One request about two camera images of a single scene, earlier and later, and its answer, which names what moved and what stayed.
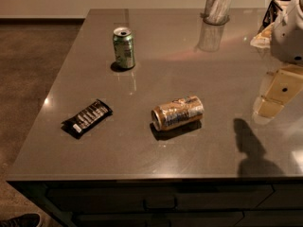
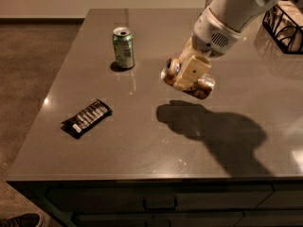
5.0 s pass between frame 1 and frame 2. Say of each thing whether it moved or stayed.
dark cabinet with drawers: stayed
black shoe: stayed
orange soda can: moved
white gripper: moved
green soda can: stayed
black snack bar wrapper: stayed
